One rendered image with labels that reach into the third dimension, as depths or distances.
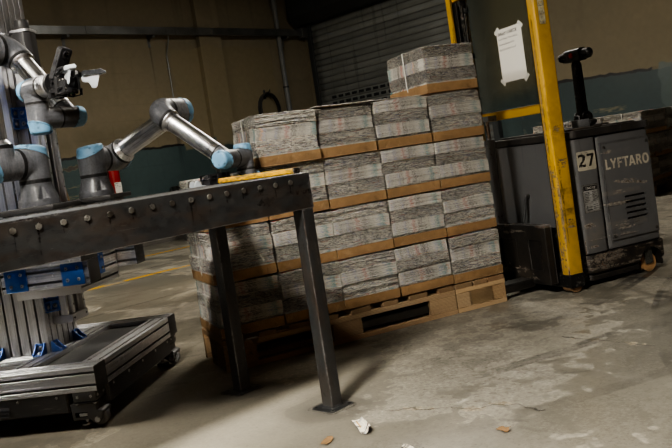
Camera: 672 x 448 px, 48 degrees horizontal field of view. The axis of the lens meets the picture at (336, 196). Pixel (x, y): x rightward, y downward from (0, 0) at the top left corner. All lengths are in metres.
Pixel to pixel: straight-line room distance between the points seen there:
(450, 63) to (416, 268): 1.00
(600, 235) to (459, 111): 0.96
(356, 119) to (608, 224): 1.43
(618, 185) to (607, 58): 5.80
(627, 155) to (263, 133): 1.91
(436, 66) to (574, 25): 6.41
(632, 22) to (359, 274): 6.79
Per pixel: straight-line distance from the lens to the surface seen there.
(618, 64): 9.79
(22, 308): 3.33
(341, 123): 3.46
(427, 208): 3.64
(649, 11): 9.66
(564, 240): 3.87
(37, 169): 3.04
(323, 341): 2.59
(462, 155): 3.75
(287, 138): 3.33
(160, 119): 3.21
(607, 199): 4.09
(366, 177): 3.49
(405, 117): 3.60
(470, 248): 3.77
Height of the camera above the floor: 0.84
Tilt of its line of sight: 3 degrees down
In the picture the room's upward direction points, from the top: 9 degrees counter-clockwise
